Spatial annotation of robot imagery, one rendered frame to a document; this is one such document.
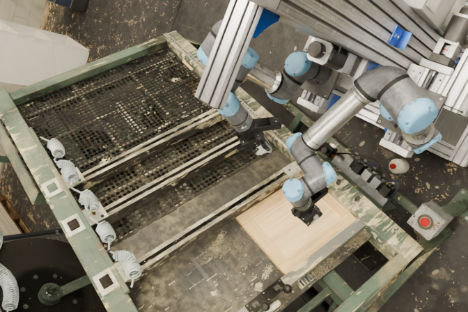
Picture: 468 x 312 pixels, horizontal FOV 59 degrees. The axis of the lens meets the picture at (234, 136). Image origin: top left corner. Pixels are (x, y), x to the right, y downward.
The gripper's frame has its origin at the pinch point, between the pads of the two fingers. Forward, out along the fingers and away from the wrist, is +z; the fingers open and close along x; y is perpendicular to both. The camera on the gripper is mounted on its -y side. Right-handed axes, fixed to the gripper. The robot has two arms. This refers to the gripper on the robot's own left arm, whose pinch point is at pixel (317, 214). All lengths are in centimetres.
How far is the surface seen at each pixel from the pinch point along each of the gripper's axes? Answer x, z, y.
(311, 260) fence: 1.5, 26.9, 15.5
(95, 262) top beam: -59, -18, 76
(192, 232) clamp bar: -45, 7, 41
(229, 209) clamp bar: -43, 17, 21
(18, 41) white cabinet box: -414, 68, 28
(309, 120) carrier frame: -84, 98, -66
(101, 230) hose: -62, -25, 63
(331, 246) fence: 2.9, 32.6, 4.3
